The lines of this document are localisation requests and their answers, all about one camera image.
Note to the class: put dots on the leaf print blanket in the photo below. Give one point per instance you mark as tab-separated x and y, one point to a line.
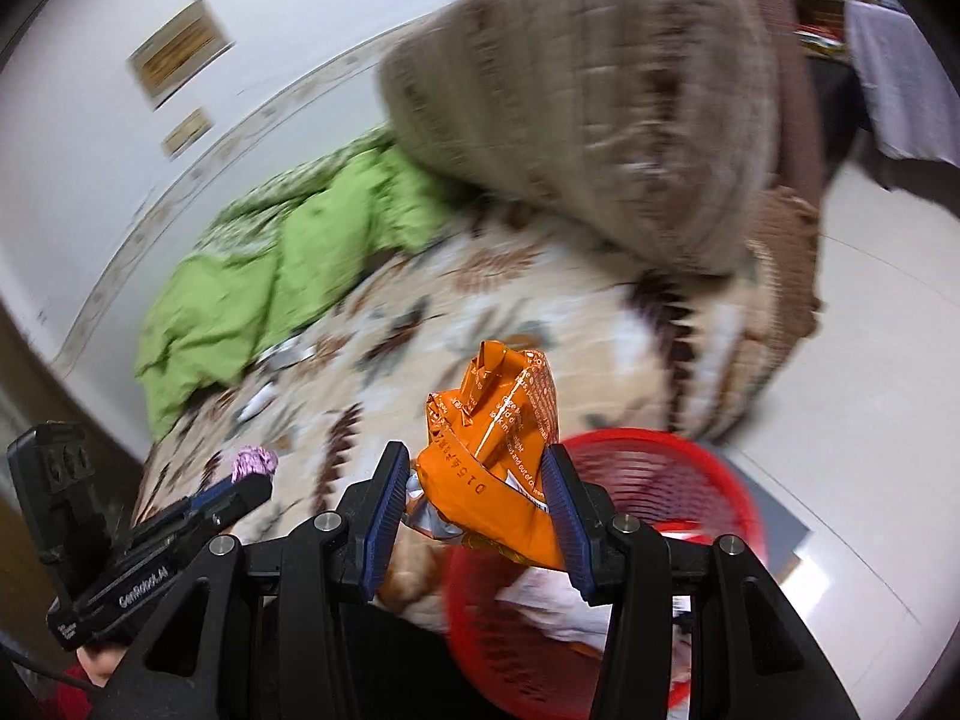
525	292

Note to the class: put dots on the striped beige pillow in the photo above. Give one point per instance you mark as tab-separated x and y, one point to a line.
585	90

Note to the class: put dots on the white sock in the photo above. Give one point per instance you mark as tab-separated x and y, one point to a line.
562	607

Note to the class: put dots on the purple wrapper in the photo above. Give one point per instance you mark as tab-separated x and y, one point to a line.
255	461

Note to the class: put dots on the tiny framed wall picture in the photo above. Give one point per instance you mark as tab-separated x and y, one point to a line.
187	131

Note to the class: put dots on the white medicine box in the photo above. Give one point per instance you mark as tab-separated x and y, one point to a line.
256	403

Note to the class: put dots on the orange foil wrapper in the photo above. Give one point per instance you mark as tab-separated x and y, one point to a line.
480	480

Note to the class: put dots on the white tablecloth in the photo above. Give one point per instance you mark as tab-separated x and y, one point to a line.
907	75

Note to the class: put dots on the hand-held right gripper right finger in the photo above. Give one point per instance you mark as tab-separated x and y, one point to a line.
566	525

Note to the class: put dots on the green duvet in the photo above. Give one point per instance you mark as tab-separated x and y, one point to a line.
300	255

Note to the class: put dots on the person's left forearm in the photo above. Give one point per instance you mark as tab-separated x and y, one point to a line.
71	697

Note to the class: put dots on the small framed wall picture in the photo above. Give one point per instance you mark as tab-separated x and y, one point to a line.
176	52

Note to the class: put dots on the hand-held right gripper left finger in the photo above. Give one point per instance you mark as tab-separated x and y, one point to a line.
382	525

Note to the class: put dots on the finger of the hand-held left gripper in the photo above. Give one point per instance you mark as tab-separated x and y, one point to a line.
217	502

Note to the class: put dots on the small white grey box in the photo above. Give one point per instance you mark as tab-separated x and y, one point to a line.
289	355

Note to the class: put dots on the red plastic basket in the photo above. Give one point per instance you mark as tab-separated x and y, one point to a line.
675	472

